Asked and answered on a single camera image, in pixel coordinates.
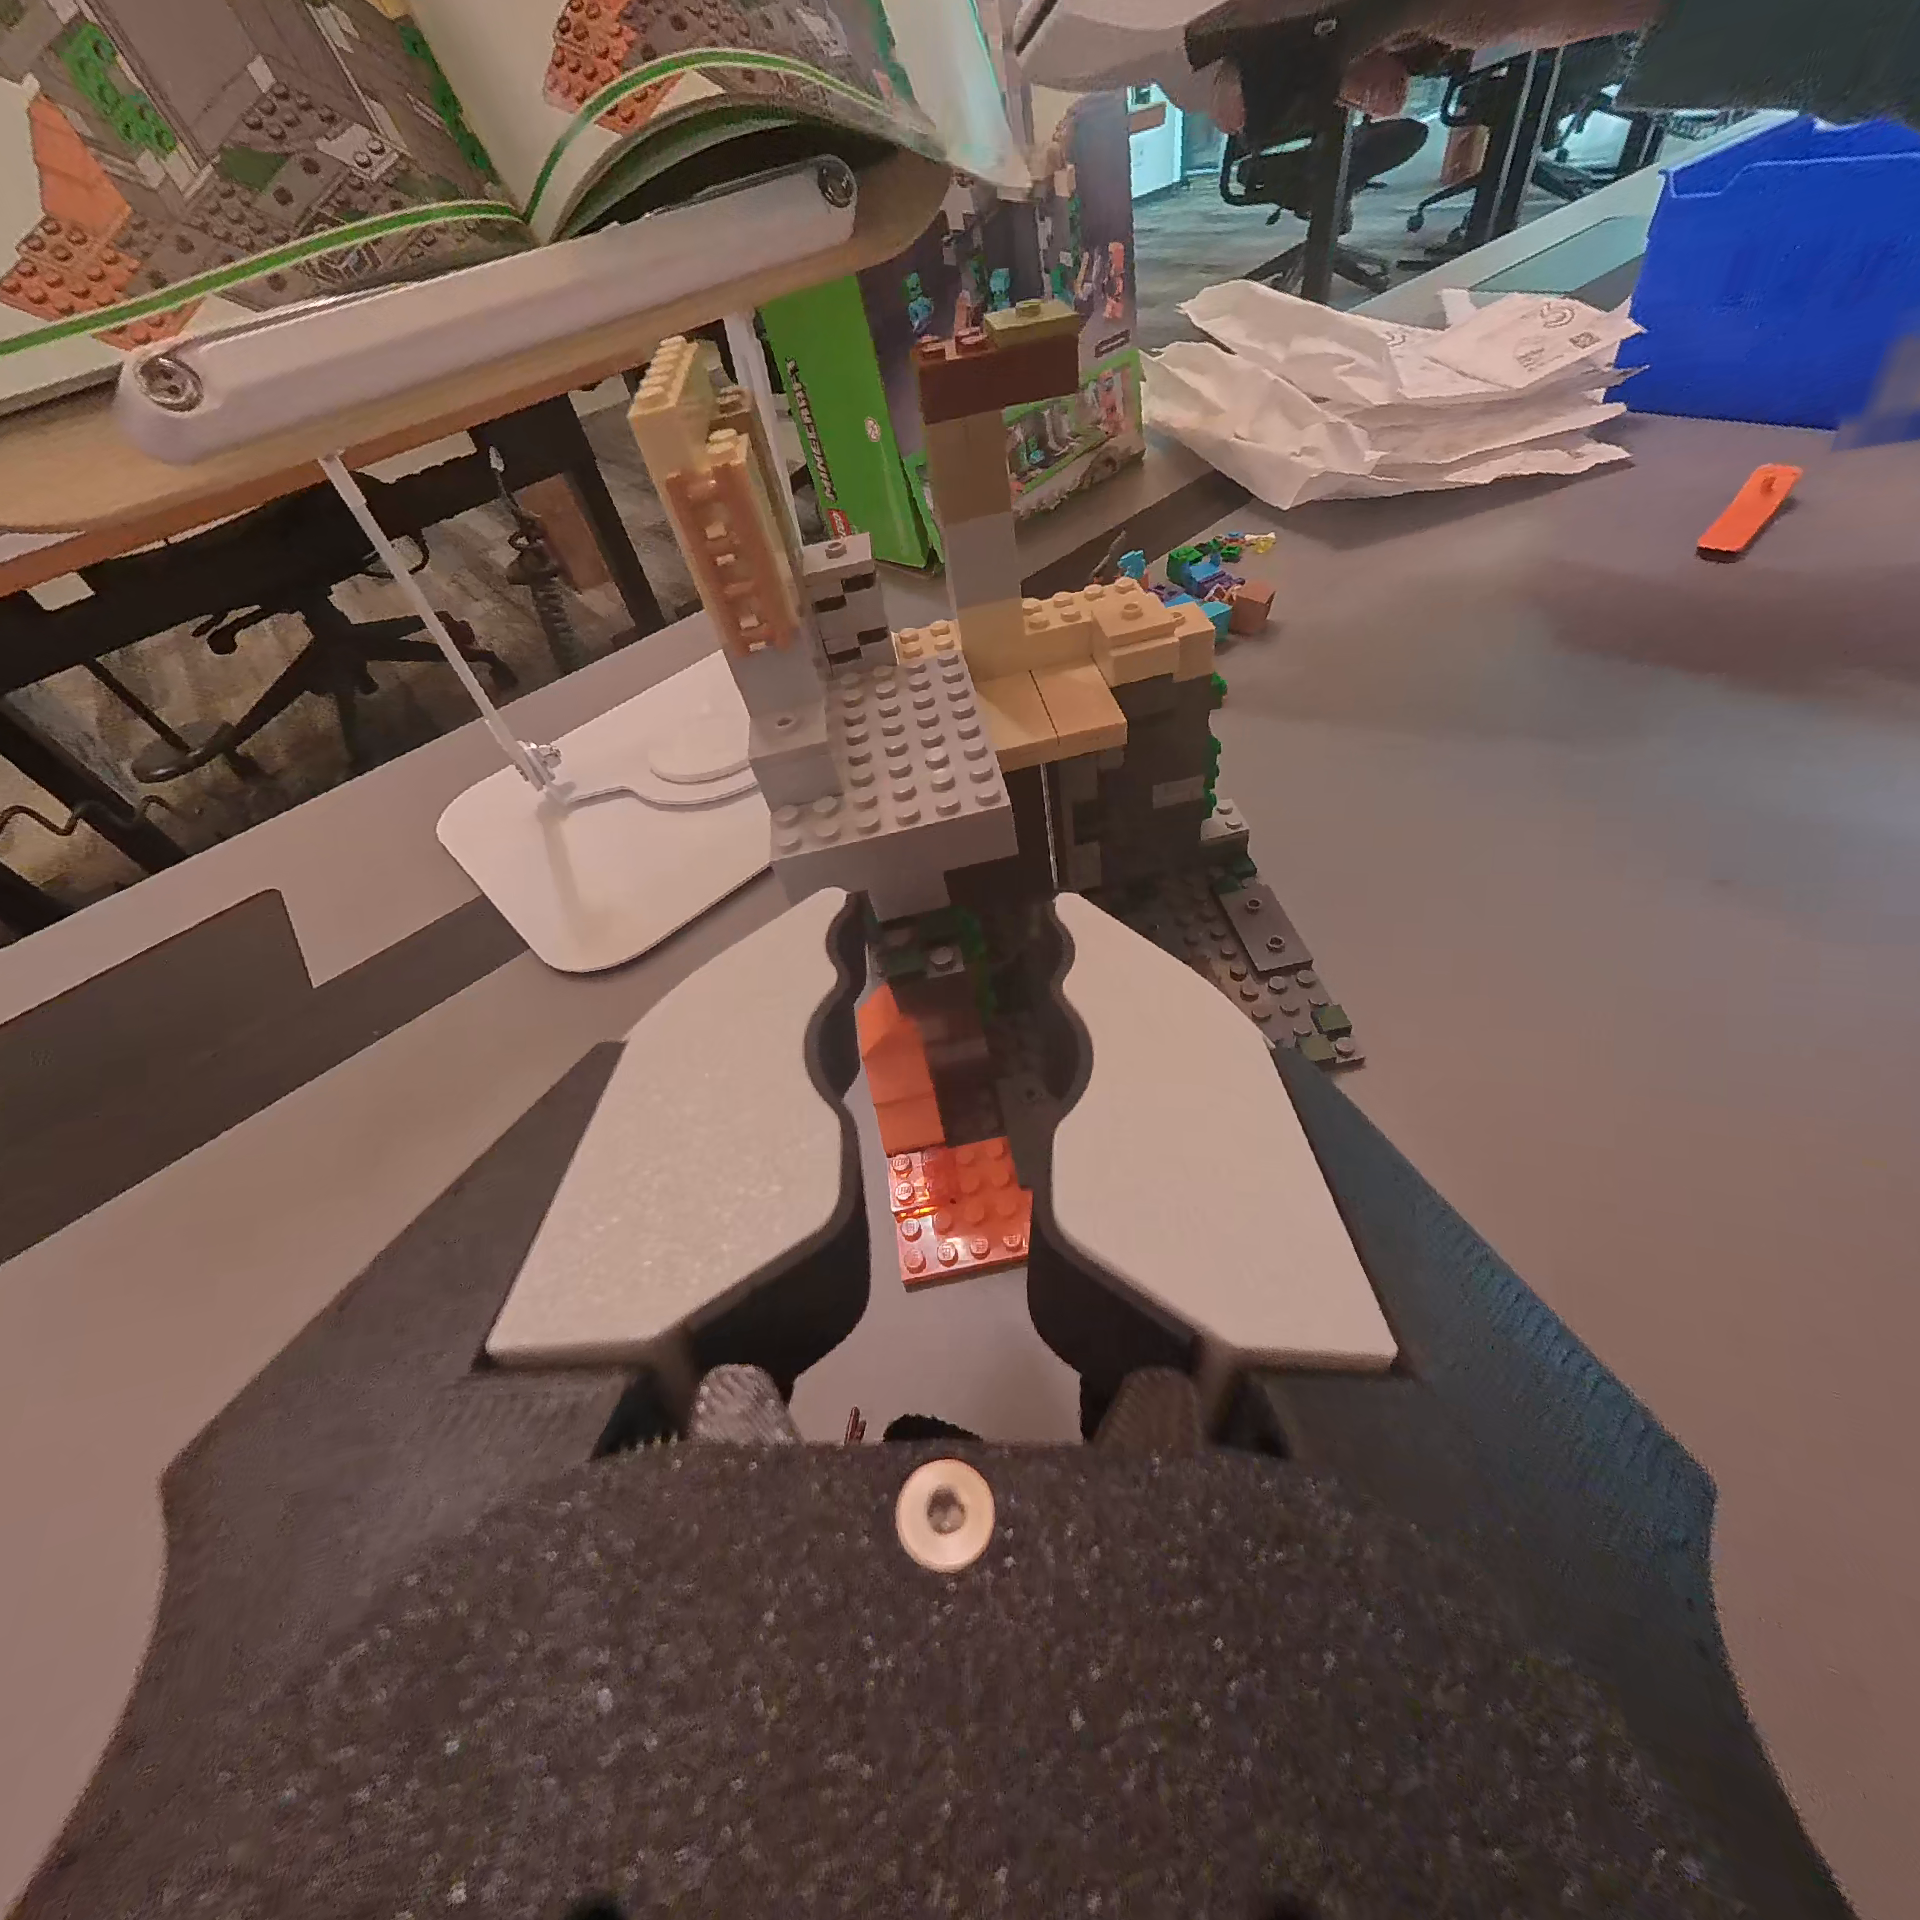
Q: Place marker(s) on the green toy set box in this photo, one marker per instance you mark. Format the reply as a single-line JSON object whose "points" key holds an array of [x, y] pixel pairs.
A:
{"points": [[840, 421]]}

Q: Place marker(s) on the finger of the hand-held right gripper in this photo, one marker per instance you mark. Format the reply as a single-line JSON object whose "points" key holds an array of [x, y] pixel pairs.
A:
{"points": [[1109, 37]]}

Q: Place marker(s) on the small brown brick cube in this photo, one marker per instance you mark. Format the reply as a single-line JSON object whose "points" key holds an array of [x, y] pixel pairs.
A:
{"points": [[1259, 603]]}

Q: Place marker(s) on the orange and teal toy figure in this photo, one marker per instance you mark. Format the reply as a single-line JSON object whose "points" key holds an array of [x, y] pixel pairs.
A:
{"points": [[1212, 614]]}

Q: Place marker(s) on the toy brick building model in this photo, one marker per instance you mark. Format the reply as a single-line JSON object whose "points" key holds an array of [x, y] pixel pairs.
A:
{"points": [[902, 751]]}

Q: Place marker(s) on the grey desk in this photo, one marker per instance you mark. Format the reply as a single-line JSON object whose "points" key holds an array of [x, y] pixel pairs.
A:
{"points": [[1575, 902]]}

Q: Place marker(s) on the white book stand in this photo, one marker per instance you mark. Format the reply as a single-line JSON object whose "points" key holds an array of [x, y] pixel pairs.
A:
{"points": [[599, 855]]}

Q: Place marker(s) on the brick instruction booklet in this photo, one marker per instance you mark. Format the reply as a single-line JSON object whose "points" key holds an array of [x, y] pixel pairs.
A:
{"points": [[301, 119]]}

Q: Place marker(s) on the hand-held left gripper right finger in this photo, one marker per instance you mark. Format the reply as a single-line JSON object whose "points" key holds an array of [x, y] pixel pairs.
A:
{"points": [[1214, 1200]]}

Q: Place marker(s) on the orange brick separator tool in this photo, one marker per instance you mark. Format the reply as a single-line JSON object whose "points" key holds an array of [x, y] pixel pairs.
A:
{"points": [[1748, 510]]}

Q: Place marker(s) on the black office chair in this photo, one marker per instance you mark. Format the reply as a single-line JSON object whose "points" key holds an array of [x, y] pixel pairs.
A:
{"points": [[1320, 150], [1589, 119], [301, 646]]}

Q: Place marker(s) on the green zombie toy figure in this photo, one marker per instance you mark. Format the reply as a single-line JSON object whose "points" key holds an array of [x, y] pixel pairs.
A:
{"points": [[1194, 567]]}

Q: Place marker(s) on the crumpled white paper bags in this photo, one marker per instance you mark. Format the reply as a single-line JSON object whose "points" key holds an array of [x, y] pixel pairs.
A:
{"points": [[1350, 406]]}

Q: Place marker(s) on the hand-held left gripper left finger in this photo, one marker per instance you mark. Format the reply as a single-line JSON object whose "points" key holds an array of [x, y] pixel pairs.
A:
{"points": [[675, 1200]]}

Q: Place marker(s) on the blue plastic bin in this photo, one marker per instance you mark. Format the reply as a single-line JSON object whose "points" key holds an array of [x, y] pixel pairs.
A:
{"points": [[1757, 285]]}

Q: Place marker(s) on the person's right hand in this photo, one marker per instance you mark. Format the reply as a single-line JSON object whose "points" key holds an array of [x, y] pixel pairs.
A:
{"points": [[1382, 78]]}

